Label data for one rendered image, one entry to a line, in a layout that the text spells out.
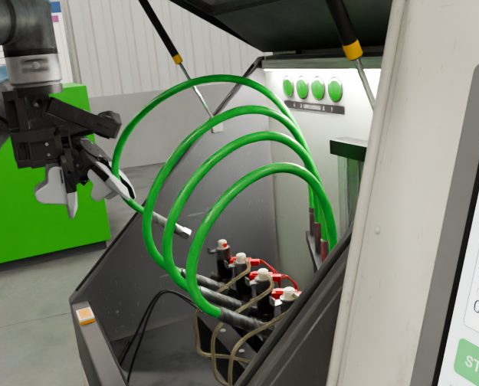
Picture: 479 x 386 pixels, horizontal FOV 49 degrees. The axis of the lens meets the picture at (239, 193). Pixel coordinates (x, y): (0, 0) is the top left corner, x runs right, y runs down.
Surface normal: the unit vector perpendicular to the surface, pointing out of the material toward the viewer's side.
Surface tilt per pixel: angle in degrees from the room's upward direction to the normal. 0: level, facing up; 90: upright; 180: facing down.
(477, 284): 76
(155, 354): 0
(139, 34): 90
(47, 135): 90
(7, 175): 90
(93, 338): 0
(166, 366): 0
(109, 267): 90
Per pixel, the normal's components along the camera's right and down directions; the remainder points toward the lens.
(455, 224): -0.89, -0.04
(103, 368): -0.08, -0.96
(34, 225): 0.40, 0.22
